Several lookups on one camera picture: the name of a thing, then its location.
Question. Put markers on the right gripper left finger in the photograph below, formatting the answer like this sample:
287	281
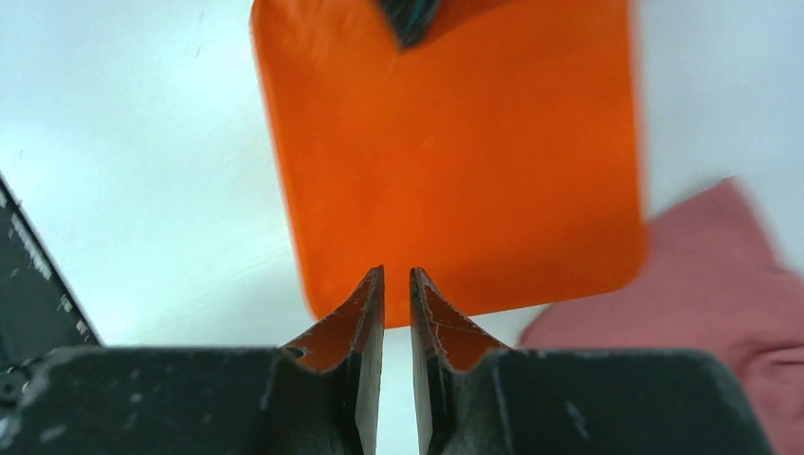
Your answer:
317	394

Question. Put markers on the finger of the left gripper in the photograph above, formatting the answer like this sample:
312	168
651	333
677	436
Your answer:
409	20

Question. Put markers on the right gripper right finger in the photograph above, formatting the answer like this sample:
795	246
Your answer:
475	395

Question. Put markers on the orange box lid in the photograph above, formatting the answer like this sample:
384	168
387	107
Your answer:
500	155

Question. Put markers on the pink cloth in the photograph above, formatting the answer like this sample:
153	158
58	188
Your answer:
712	281

